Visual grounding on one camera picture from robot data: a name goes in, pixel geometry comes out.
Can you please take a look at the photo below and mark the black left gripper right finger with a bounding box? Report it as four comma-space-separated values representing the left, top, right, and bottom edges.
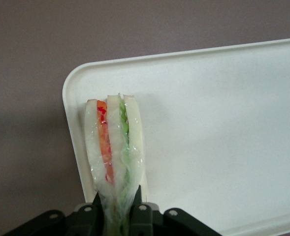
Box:
128, 184, 232, 236

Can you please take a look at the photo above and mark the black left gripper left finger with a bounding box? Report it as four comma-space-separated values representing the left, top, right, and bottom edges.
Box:
1, 193, 105, 236

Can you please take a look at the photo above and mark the triangle sandwich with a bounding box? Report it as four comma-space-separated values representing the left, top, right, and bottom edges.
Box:
84, 92, 146, 236

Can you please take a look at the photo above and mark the cream rectangular plastic tray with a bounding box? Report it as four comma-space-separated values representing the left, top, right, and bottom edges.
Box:
62, 36, 290, 236

